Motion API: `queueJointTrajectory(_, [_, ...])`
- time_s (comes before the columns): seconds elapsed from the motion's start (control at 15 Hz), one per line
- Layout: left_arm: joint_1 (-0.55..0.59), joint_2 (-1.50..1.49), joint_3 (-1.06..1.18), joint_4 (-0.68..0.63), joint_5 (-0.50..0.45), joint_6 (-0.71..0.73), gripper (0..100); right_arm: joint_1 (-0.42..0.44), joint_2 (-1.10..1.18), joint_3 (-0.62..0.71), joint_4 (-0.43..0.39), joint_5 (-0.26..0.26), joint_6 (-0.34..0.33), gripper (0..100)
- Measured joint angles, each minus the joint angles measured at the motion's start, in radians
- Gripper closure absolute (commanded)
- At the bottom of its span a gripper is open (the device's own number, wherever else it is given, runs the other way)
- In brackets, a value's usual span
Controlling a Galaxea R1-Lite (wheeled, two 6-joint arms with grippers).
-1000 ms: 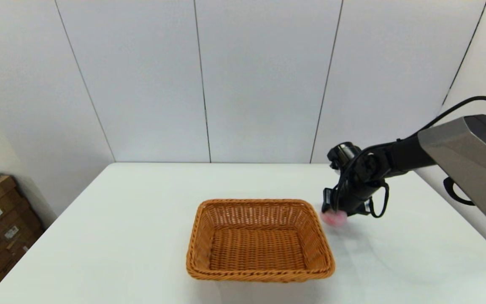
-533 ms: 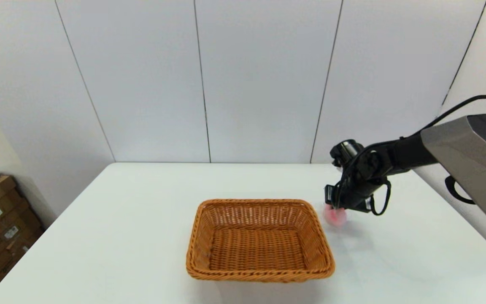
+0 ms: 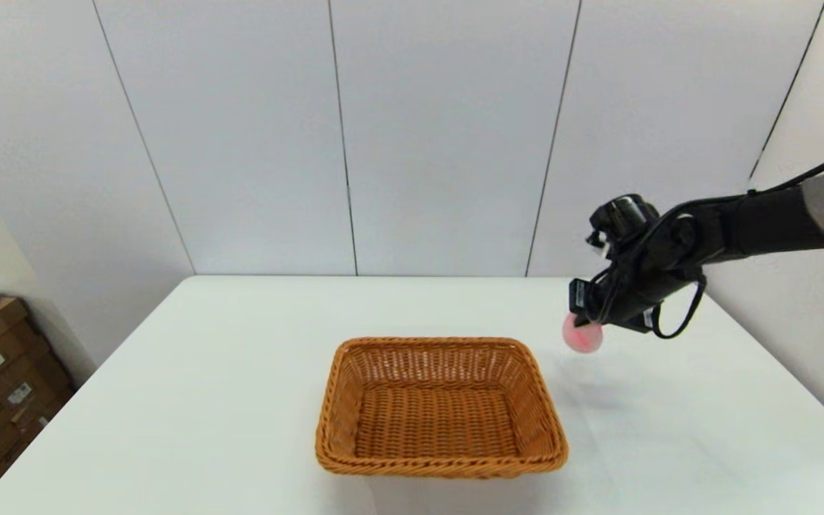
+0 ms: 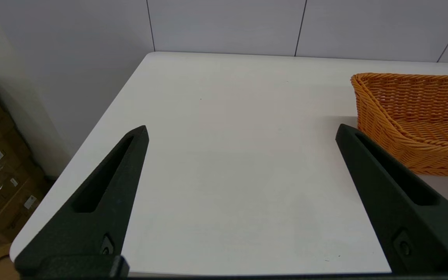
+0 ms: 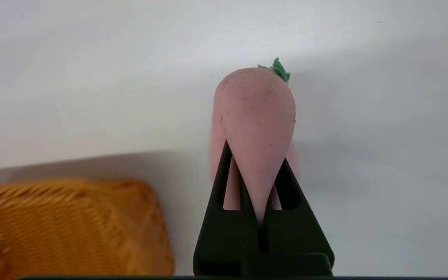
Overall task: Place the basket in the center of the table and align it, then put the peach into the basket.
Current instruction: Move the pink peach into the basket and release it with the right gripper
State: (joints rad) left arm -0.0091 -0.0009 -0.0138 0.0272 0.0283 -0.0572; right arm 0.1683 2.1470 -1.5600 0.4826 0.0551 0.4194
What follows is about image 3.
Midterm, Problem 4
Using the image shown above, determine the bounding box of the pink peach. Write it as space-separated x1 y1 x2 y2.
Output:
562 312 604 355

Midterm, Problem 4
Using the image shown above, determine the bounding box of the orange woven wicker basket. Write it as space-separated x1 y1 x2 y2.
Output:
315 337 570 479

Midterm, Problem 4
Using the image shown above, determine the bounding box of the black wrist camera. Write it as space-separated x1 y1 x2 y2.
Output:
587 195 660 248

